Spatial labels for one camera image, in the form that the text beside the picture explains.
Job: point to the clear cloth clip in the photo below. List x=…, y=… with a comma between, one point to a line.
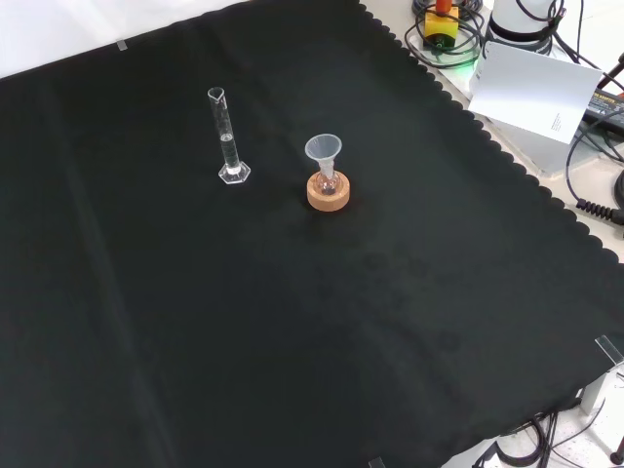
x=122, y=46
x=376, y=462
x=610, y=349

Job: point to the pale board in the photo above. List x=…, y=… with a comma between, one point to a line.
x=531, y=88

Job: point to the white bench bracket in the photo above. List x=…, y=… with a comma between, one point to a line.
x=597, y=390

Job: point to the black power adapter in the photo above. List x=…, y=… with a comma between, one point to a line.
x=609, y=109

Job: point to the black bench cloth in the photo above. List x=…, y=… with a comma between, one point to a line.
x=195, y=302

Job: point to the clear glass graduated cylinder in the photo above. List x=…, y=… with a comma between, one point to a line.
x=227, y=146

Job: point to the yellow stop button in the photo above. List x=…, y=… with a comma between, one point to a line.
x=441, y=24

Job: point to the clear plastic funnel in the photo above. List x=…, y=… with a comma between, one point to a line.
x=323, y=146

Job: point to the small round-bottom glass flask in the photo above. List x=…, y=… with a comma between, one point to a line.
x=327, y=185

